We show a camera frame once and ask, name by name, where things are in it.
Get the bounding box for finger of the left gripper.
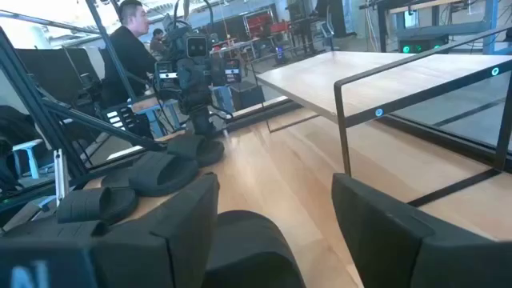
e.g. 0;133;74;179
154;59;179;101
222;58;243;87

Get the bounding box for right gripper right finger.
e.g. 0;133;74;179
330;172;512;288

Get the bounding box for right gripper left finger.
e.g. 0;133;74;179
0;173;220;288

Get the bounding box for black rubber slide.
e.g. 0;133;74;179
55;186;139;226
202;210;307;288
166;134;226;168

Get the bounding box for large grey cylindrical appliance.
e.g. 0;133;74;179
101;151;199;198

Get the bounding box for black crate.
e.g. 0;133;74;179
230;82;266;111

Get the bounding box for person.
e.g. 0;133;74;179
148;27;168;57
99;0;159;109

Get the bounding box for red cabinet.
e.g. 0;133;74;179
243;11;291;39

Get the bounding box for black device white labels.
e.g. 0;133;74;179
99;104;139;133

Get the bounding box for black partition panel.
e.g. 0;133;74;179
15;46;101;106

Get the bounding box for white stool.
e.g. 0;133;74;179
11;138;45;180

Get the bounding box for computer with green lights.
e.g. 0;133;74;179
398;34;450;55

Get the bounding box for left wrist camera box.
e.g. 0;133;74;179
184;34;210;59

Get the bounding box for black aluminium rig frame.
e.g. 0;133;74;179
0;0;166;201

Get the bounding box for silver metal bracket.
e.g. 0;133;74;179
54;148;70;207

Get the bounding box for wooden shelf black metal frame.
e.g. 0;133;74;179
255;26;512;209

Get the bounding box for blue desk frame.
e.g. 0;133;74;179
394;0;499;55

